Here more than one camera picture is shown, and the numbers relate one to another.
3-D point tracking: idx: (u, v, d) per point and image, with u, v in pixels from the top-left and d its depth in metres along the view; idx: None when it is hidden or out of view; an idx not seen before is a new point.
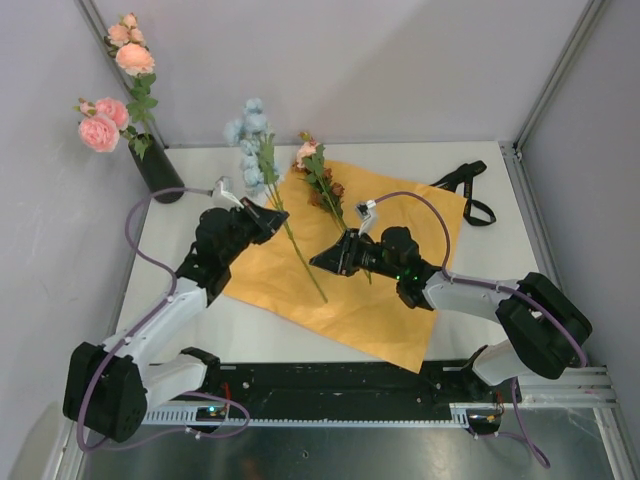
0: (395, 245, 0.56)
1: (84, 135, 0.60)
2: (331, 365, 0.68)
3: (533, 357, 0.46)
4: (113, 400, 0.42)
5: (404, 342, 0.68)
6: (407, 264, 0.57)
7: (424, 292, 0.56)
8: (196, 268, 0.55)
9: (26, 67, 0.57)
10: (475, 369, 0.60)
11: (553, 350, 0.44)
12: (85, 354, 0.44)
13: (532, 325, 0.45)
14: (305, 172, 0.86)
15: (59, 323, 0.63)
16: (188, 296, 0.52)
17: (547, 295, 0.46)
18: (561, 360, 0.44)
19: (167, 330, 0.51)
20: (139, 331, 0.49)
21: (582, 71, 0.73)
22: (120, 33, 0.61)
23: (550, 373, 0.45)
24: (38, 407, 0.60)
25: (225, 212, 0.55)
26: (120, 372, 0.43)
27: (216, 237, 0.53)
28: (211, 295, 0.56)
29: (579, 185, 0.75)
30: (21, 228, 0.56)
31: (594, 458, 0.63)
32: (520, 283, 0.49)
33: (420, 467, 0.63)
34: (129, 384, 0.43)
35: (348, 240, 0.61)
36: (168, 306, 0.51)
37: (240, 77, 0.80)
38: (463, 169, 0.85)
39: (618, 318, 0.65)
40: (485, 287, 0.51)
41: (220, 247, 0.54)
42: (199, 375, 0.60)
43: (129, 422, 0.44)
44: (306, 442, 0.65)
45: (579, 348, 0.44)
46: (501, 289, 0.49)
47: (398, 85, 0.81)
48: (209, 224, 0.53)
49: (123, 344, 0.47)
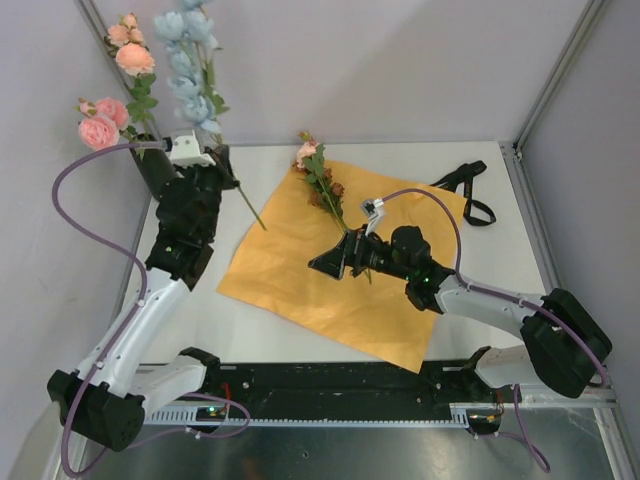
0: (406, 245, 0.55)
1: (84, 135, 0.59)
2: (331, 365, 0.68)
3: (554, 375, 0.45)
4: (99, 424, 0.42)
5: (405, 342, 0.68)
6: (418, 264, 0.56)
7: (438, 296, 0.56)
8: (169, 251, 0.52)
9: (26, 67, 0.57)
10: (478, 370, 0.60)
11: (575, 369, 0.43)
12: (59, 388, 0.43)
13: (556, 343, 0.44)
14: (305, 172, 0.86)
15: (59, 323, 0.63)
16: (161, 296, 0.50)
17: (572, 314, 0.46)
18: (583, 378, 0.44)
19: (145, 338, 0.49)
20: (112, 350, 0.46)
21: (582, 71, 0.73)
22: (120, 34, 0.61)
23: (569, 391, 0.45)
24: (38, 406, 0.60)
25: (182, 189, 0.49)
26: (100, 400, 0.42)
27: (183, 215, 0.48)
28: (193, 276, 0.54)
29: (579, 185, 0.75)
30: (21, 229, 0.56)
31: (594, 458, 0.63)
32: (544, 300, 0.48)
33: (420, 467, 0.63)
34: (110, 411, 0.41)
35: (357, 242, 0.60)
36: (141, 311, 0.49)
37: (239, 76, 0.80)
38: (463, 169, 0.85)
39: (618, 318, 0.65)
40: (507, 300, 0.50)
41: (189, 228, 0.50)
42: (200, 375, 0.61)
43: (125, 436, 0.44)
44: (305, 442, 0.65)
45: (601, 367, 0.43)
46: (524, 305, 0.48)
47: (398, 85, 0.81)
48: (171, 204, 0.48)
49: (96, 370, 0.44)
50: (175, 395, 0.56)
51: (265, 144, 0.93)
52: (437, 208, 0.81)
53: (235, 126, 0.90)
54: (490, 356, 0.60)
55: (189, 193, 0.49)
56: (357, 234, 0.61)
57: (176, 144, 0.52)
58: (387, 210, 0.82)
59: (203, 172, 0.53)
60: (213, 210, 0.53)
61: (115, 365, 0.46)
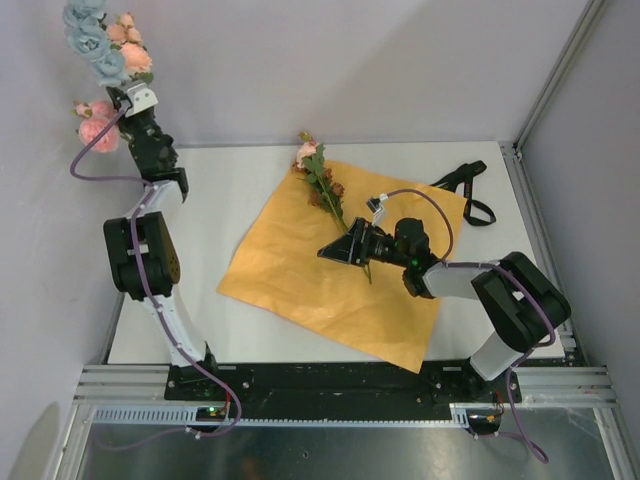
0: (407, 235, 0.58)
1: (86, 135, 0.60)
2: (331, 365, 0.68)
3: (505, 330, 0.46)
4: (157, 239, 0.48)
5: (405, 342, 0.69)
6: (416, 254, 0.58)
7: (424, 278, 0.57)
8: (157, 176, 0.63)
9: (26, 67, 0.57)
10: (472, 363, 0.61)
11: (525, 325, 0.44)
12: (116, 227, 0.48)
13: (507, 298, 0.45)
14: (305, 172, 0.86)
15: (60, 321, 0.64)
16: (163, 187, 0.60)
17: (524, 271, 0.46)
18: (533, 336, 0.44)
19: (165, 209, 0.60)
20: (149, 203, 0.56)
21: (581, 71, 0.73)
22: (117, 33, 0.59)
23: (520, 346, 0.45)
24: (38, 406, 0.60)
25: (145, 140, 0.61)
26: (153, 222, 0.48)
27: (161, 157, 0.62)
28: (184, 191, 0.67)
29: (579, 184, 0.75)
30: (21, 228, 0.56)
31: (594, 459, 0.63)
32: (500, 260, 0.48)
33: (420, 467, 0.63)
34: (163, 228, 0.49)
35: (359, 229, 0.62)
36: (157, 194, 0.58)
37: (240, 77, 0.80)
38: (463, 169, 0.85)
39: (620, 318, 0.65)
40: (469, 266, 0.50)
41: (165, 161, 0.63)
42: (201, 345, 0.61)
43: (173, 267, 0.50)
44: (305, 442, 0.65)
45: (552, 327, 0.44)
46: (482, 267, 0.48)
47: (398, 84, 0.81)
48: (147, 154, 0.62)
49: (141, 210, 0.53)
50: (179, 344, 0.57)
51: (265, 144, 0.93)
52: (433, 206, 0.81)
53: (236, 127, 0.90)
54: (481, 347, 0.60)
55: (156, 143, 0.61)
56: (365, 224, 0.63)
57: (137, 99, 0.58)
58: (387, 205, 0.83)
59: (144, 117, 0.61)
60: (170, 141, 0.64)
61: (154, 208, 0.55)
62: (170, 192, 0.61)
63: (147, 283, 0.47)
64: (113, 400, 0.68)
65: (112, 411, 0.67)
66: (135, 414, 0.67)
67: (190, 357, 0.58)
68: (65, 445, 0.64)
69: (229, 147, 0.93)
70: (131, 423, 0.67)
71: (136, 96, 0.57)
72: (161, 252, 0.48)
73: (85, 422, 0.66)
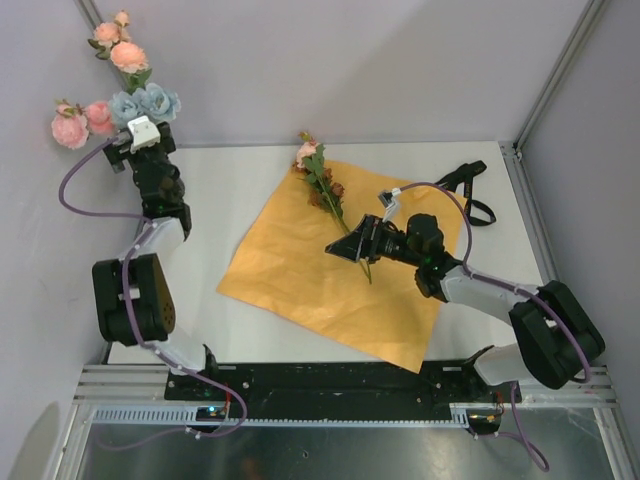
0: (420, 231, 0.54)
1: (53, 125, 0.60)
2: (331, 365, 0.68)
3: (536, 364, 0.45)
4: (150, 285, 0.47)
5: (406, 342, 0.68)
6: (429, 252, 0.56)
7: (442, 283, 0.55)
8: (160, 212, 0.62)
9: (26, 68, 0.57)
10: (476, 366, 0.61)
11: (558, 362, 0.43)
12: (106, 270, 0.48)
13: (544, 333, 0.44)
14: (305, 172, 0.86)
15: (59, 322, 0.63)
16: (165, 223, 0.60)
17: (563, 305, 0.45)
18: (566, 372, 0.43)
19: (162, 249, 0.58)
20: (145, 242, 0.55)
21: (582, 70, 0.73)
22: (110, 32, 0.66)
23: (550, 381, 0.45)
24: (38, 407, 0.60)
25: (149, 171, 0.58)
26: (146, 266, 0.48)
27: (163, 185, 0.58)
28: (185, 227, 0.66)
29: (580, 185, 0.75)
30: (22, 228, 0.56)
31: (594, 459, 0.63)
32: (539, 290, 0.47)
33: (420, 467, 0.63)
34: (156, 273, 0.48)
35: (371, 228, 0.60)
36: (155, 231, 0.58)
37: (239, 77, 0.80)
38: (463, 169, 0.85)
39: (619, 319, 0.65)
40: (503, 286, 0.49)
41: (169, 195, 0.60)
42: (201, 357, 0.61)
43: (166, 315, 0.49)
44: (306, 442, 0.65)
45: (587, 364, 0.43)
46: (518, 292, 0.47)
47: (398, 84, 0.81)
48: (148, 182, 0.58)
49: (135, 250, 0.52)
50: (179, 365, 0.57)
51: (265, 144, 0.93)
52: (438, 202, 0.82)
53: (235, 126, 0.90)
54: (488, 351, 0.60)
55: (161, 168, 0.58)
56: (375, 221, 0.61)
57: (137, 130, 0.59)
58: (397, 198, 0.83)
59: (148, 151, 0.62)
60: (175, 173, 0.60)
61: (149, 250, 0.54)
62: (169, 230, 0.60)
63: (137, 333, 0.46)
64: (113, 400, 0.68)
65: (112, 411, 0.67)
66: (135, 414, 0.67)
67: (189, 369, 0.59)
68: (65, 445, 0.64)
69: (229, 147, 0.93)
70: (132, 423, 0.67)
71: (136, 129, 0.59)
72: (153, 299, 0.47)
73: (85, 422, 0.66)
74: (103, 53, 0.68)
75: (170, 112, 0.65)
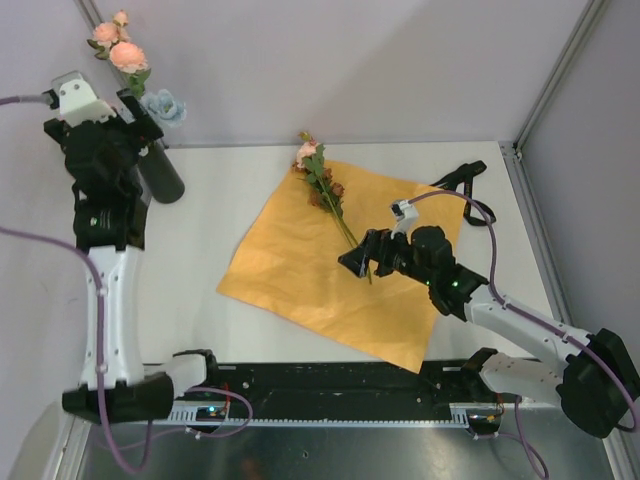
0: (426, 245, 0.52)
1: None
2: (331, 365, 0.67)
3: (582, 416, 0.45)
4: (137, 413, 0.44)
5: (406, 342, 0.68)
6: (439, 265, 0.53)
7: (467, 307, 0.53)
8: (94, 222, 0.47)
9: (25, 68, 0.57)
10: (482, 374, 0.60)
11: (606, 414, 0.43)
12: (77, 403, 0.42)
13: (599, 388, 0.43)
14: (305, 172, 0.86)
15: (58, 322, 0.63)
16: (120, 273, 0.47)
17: (614, 355, 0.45)
18: (611, 420, 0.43)
19: (126, 309, 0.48)
20: (105, 350, 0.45)
21: (582, 69, 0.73)
22: (109, 33, 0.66)
23: (594, 428, 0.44)
24: (38, 407, 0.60)
25: (86, 137, 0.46)
26: (129, 399, 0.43)
27: (97, 160, 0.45)
28: (137, 237, 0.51)
29: (580, 186, 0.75)
30: (22, 228, 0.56)
31: (594, 458, 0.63)
32: (590, 341, 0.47)
33: (420, 467, 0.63)
34: (142, 399, 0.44)
35: (377, 243, 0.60)
36: (109, 299, 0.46)
37: (238, 77, 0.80)
38: (463, 169, 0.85)
39: (620, 318, 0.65)
40: (550, 332, 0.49)
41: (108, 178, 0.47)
42: (202, 367, 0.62)
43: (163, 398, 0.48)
44: (305, 442, 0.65)
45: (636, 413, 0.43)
46: (569, 341, 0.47)
47: (397, 84, 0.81)
48: (78, 154, 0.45)
49: (103, 375, 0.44)
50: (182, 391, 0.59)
51: (264, 144, 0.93)
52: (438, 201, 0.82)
53: (236, 126, 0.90)
54: (501, 364, 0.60)
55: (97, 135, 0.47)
56: (381, 235, 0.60)
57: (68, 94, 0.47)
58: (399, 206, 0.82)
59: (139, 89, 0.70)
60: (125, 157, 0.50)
61: (117, 361, 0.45)
62: (127, 271, 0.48)
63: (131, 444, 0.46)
64: None
65: None
66: None
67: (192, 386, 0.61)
68: (65, 445, 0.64)
69: (231, 147, 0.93)
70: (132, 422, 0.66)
71: (69, 93, 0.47)
72: (145, 416, 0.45)
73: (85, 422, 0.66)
74: (104, 52, 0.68)
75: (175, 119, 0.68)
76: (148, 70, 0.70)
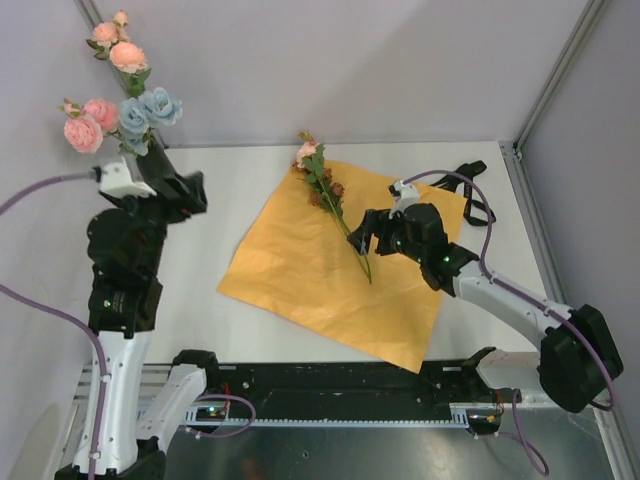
0: (416, 217, 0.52)
1: (67, 135, 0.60)
2: (331, 365, 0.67)
3: (560, 388, 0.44)
4: None
5: (405, 342, 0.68)
6: (430, 239, 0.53)
7: (455, 281, 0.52)
8: (107, 304, 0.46)
9: (26, 68, 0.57)
10: (478, 369, 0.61)
11: (583, 389, 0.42)
12: None
13: (575, 362, 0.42)
14: (305, 172, 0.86)
15: (59, 322, 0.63)
16: (124, 361, 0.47)
17: (595, 331, 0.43)
18: (588, 395, 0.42)
19: (129, 395, 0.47)
20: (101, 435, 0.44)
21: (581, 69, 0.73)
22: (109, 33, 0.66)
23: (571, 402, 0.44)
24: (37, 407, 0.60)
25: (112, 222, 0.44)
26: None
27: (121, 248, 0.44)
28: (147, 318, 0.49)
29: (581, 185, 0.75)
30: (22, 228, 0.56)
31: (595, 459, 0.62)
32: (571, 314, 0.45)
33: (420, 467, 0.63)
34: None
35: (370, 220, 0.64)
36: (111, 385, 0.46)
37: (239, 77, 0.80)
38: (463, 169, 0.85)
39: (620, 318, 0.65)
40: (533, 305, 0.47)
41: (130, 264, 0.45)
42: (200, 383, 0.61)
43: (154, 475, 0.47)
44: (305, 442, 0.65)
45: (613, 387, 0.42)
46: (549, 314, 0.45)
47: (397, 84, 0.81)
48: (103, 240, 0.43)
49: (95, 460, 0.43)
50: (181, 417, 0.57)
51: (265, 144, 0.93)
52: (438, 200, 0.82)
53: (237, 126, 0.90)
54: (495, 357, 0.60)
55: (125, 222, 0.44)
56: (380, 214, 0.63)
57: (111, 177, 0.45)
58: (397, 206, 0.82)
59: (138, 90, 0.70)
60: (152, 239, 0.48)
61: (111, 449, 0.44)
62: (132, 360, 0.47)
63: None
64: None
65: None
66: None
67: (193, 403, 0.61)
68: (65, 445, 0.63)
69: (231, 147, 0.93)
70: None
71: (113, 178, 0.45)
72: None
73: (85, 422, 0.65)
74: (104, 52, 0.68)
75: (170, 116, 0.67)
76: (148, 69, 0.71)
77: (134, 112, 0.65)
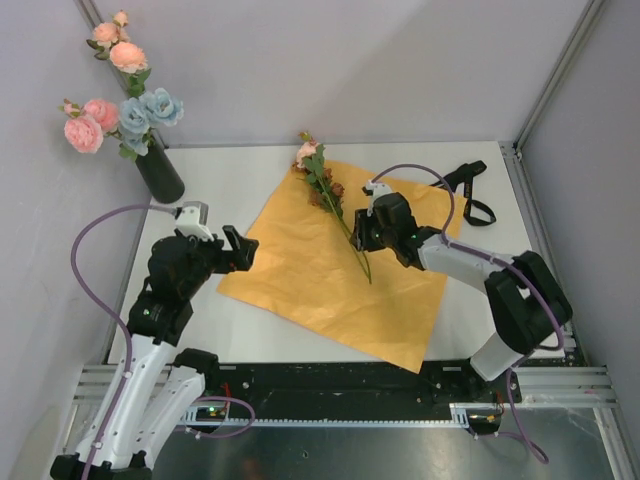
0: (382, 202, 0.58)
1: (68, 135, 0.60)
2: (331, 365, 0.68)
3: (509, 332, 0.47)
4: None
5: (405, 342, 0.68)
6: (398, 221, 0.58)
7: (420, 254, 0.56)
8: (146, 313, 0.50)
9: (25, 68, 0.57)
10: (473, 364, 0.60)
11: (528, 329, 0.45)
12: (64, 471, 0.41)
13: (517, 302, 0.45)
14: (304, 172, 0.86)
15: (59, 321, 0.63)
16: (147, 363, 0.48)
17: (535, 274, 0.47)
18: (536, 337, 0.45)
19: (143, 396, 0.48)
20: (108, 427, 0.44)
21: (580, 70, 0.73)
22: (108, 33, 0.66)
23: (520, 346, 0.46)
24: (37, 407, 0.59)
25: (176, 243, 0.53)
26: None
27: (174, 264, 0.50)
28: (175, 335, 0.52)
29: (580, 185, 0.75)
30: (21, 227, 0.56)
31: (595, 458, 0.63)
32: (513, 260, 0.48)
33: (421, 467, 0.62)
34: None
35: (357, 221, 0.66)
36: (130, 381, 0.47)
37: (239, 77, 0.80)
38: (463, 169, 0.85)
39: (620, 318, 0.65)
40: (480, 257, 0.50)
41: (176, 280, 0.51)
42: (195, 389, 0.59)
43: None
44: (305, 442, 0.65)
45: (557, 327, 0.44)
46: (494, 262, 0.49)
47: (397, 84, 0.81)
48: (163, 255, 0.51)
49: (96, 449, 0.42)
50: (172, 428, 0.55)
51: (264, 144, 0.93)
52: (437, 200, 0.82)
53: (236, 126, 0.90)
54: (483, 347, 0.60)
55: (185, 248, 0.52)
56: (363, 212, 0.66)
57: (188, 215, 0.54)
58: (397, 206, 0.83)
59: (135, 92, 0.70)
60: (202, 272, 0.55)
61: (112, 443, 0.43)
62: (153, 366, 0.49)
63: None
64: None
65: None
66: None
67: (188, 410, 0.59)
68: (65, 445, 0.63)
69: (230, 147, 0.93)
70: None
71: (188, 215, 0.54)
72: None
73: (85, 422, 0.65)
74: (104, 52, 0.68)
75: (171, 117, 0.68)
76: (147, 67, 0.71)
77: (135, 112, 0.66)
